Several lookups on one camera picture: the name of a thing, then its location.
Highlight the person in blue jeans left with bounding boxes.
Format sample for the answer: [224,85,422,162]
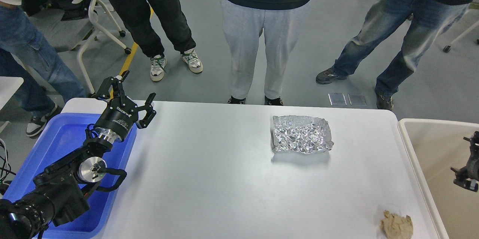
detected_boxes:
[0,0,86,137]

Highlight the crumpled aluminium foil tray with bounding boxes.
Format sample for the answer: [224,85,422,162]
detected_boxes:
[272,115,334,154]

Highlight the left metal floor plate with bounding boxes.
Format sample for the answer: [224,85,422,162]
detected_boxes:
[328,93,347,106]

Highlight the beige plastic bin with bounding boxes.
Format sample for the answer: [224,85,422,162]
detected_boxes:
[398,118,479,239]

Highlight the person in grey sweatpants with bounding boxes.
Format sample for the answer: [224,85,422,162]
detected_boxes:
[221,0,310,106]

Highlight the white chair on right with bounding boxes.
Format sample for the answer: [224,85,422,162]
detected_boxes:
[442,0,479,53]

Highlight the crumpled brown paper ball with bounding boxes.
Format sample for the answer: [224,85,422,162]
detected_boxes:
[379,210,414,239]

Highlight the person in black trousers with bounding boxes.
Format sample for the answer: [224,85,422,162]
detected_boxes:
[109,0,203,81]

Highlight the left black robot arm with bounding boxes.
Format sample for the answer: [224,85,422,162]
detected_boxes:
[1,70,156,239]

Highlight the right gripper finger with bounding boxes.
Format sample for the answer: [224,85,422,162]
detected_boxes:
[451,157,479,192]
[463,131,479,159]

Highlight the grey white office chair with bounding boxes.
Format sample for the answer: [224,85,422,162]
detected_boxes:
[29,0,131,94]

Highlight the white side table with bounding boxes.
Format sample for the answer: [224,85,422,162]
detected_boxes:
[0,76,24,109]

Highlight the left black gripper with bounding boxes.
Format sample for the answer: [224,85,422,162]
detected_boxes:
[91,70,157,142]

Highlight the black cables at left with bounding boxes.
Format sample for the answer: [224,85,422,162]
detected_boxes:
[0,139,16,194]

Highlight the person in faded jeans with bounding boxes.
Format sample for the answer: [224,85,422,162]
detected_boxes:
[315,0,479,111]

